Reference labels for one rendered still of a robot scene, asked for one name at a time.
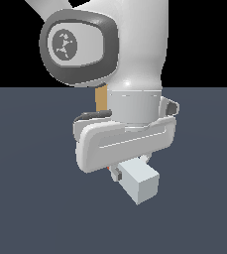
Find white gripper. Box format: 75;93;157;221
72;95;180;206

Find tan wooden box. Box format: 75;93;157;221
94;83;110;113

